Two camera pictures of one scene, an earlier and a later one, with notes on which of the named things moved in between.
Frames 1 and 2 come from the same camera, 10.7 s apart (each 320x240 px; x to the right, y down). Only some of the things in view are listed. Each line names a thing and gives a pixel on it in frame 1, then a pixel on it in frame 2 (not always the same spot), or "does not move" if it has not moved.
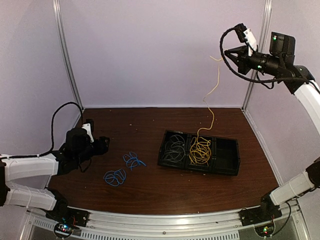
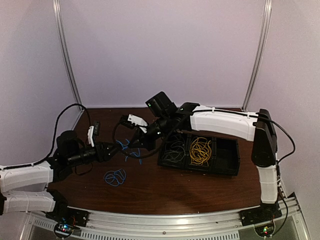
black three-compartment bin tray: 208,154 does not move
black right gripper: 242,60 -> 145,142
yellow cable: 200,151 does not move
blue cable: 115,178 does not move
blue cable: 132,161 -> 138,155
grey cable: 175,149 does not move
